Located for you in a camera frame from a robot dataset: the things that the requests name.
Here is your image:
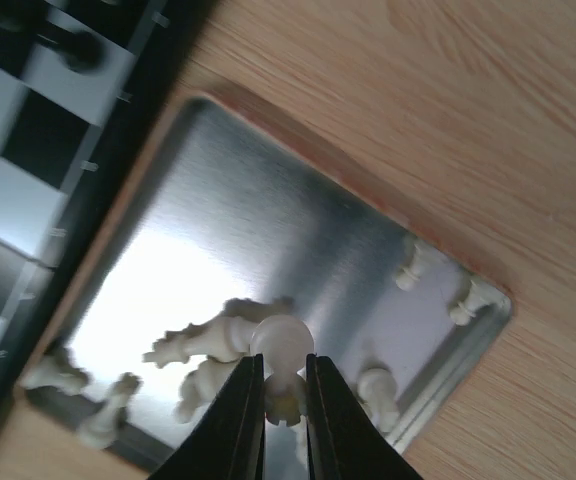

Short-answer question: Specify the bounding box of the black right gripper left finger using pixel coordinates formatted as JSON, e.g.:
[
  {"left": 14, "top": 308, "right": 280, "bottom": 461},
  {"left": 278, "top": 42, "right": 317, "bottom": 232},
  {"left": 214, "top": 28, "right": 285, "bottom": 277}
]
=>
[{"left": 149, "top": 354, "right": 265, "bottom": 480}]

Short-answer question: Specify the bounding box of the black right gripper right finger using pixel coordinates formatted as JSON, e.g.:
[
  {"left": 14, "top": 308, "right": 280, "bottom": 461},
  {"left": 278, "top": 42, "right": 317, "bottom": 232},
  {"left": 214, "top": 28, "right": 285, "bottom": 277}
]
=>
[{"left": 306, "top": 354, "right": 421, "bottom": 480}]

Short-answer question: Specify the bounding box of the white king in tray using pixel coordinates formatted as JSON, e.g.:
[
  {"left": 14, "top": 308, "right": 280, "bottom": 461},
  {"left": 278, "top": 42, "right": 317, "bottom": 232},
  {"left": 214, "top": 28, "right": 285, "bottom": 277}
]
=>
[{"left": 142, "top": 316, "right": 258, "bottom": 369}]

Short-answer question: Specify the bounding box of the white piece tray far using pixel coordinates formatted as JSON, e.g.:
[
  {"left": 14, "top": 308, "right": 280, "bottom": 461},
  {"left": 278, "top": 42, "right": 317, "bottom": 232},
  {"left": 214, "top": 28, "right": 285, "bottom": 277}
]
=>
[{"left": 395, "top": 239, "right": 441, "bottom": 291}]

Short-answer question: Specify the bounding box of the white piece tray corner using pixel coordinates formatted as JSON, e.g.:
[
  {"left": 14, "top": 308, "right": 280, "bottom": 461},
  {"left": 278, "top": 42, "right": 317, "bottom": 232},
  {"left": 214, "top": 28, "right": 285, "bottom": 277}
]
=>
[{"left": 449, "top": 278, "right": 503, "bottom": 326}]

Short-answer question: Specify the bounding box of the metal tray wooden rim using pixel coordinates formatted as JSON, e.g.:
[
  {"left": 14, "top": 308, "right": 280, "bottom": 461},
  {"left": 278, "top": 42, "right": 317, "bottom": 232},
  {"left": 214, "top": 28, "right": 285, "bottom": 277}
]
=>
[{"left": 18, "top": 91, "right": 513, "bottom": 472}]

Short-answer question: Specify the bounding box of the black white chessboard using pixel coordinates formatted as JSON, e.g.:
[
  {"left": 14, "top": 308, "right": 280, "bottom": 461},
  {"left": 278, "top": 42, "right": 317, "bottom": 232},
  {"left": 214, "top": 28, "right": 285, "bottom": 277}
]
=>
[{"left": 0, "top": 1, "right": 213, "bottom": 412}]

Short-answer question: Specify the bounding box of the black pawn h file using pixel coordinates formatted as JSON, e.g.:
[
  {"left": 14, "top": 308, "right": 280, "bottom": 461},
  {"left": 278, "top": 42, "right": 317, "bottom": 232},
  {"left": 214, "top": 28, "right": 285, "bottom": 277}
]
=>
[{"left": 36, "top": 24, "right": 104, "bottom": 74}]

